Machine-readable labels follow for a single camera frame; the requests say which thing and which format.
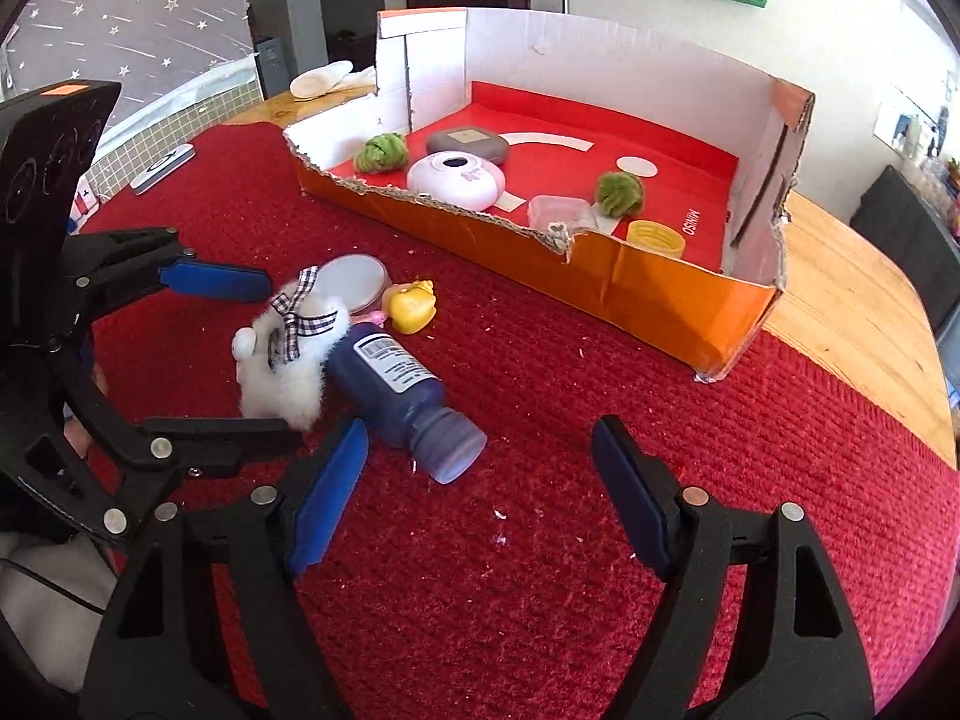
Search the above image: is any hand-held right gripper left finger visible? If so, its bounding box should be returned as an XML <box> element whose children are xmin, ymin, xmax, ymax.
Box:
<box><xmin>79</xmin><ymin>416</ymin><xmax>370</xmax><ymax>720</ymax></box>

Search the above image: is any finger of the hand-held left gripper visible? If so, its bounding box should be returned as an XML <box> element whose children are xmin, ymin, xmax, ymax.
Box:
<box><xmin>64</xmin><ymin>227</ymin><xmax>273</xmax><ymax>320</ymax></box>
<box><xmin>30</xmin><ymin>356</ymin><xmax>305</xmax><ymax>541</ymax></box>

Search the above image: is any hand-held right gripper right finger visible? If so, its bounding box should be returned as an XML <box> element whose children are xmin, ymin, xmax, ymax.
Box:
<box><xmin>591</xmin><ymin>415</ymin><xmax>877</xmax><ymax>720</ymax></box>

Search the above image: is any white plush toy checked bow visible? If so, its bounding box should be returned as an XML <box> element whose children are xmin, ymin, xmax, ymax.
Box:
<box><xmin>232</xmin><ymin>266</ymin><xmax>352</xmax><ymax>432</ymax></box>

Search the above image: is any blue ink bottle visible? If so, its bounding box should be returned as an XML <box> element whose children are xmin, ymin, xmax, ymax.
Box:
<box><xmin>326</xmin><ymin>321</ymin><xmax>488</xmax><ymax>485</ymax></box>

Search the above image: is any round compact tin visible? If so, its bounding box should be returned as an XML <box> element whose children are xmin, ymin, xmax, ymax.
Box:
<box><xmin>315</xmin><ymin>253</ymin><xmax>391</xmax><ymax>316</ymax></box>

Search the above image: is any yellow duck toy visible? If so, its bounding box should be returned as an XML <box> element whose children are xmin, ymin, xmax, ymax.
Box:
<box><xmin>382</xmin><ymin>279</ymin><xmax>440</xmax><ymax>336</ymax></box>

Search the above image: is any orange cardboard box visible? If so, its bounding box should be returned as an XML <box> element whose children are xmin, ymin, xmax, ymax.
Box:
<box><xmin>283</xmin><ymin>6</ymin><xmax>816</xmax><ymax>383</ymax></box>

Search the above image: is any green yarn scrunchie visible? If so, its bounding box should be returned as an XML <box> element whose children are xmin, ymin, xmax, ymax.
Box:
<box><xmin>354</xmin><ymin>132</ymin><xmax>410</xmax><ymax>173</ymax></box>
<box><xmin>595</xmin><ymin>171</ymin><xmax>646</xmax><ymax>220</ymax></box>

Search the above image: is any pink round device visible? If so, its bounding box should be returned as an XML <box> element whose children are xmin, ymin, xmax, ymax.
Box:
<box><xmin>406</xmin><ymin>151</ymin><xmax>507</xmax><ymax>211</ymax></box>

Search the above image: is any yellow bottle cap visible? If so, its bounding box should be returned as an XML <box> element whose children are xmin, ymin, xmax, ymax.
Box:
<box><xmin>626</xmin><ymin>220</ymin><xmax>687</xmax><ymax>260</ymax></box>

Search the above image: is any grey pouch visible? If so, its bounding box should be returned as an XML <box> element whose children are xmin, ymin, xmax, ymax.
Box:
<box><xmin>424</xmin><ymin>126</ymin><xmax>512</xmax><ymax>166</ymax></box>

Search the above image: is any clear plastic case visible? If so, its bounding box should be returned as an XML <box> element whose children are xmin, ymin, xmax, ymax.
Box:
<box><xmin>527</xmin><ymin>195</ymin><xmax>601</xmax><ymax>235</ymax></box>

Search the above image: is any red knitted mat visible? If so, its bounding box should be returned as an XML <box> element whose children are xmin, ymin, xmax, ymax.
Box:
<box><xmin>64</xmin><ymin>120</ymin><xmax>960</xmax><ymax>720</ymax></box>

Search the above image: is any white remote device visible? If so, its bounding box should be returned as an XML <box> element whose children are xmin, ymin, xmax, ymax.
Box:
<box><xmin>129</xmin><ymin>144</ymin><xmax>197</xmax><ymax>192</ymax></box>

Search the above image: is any white folded cloth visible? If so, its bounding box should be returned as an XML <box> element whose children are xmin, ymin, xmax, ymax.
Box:
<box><xmin>289</xmin><ymin>60</ymin><xmax>376</xmax><ymax>101</ymax></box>

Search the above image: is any person's white clothing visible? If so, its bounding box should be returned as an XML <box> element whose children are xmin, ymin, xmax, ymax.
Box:
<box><xmin>0</xmin><ymin>532</ymin><xmax>113</xmax><ymax>695</ymax></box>

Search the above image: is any side table with blue cloth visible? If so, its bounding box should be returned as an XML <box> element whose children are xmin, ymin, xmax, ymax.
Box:
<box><xmin>849</xmin><ymin>165</ymin><xmax>960</xmax><ymax>331</ymax></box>

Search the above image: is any wall mirror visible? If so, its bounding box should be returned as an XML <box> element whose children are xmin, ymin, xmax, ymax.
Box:
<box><xmin>872</xmin><ymin>82</ymin><xmax>947</xmax><ymax>160</ymax></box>

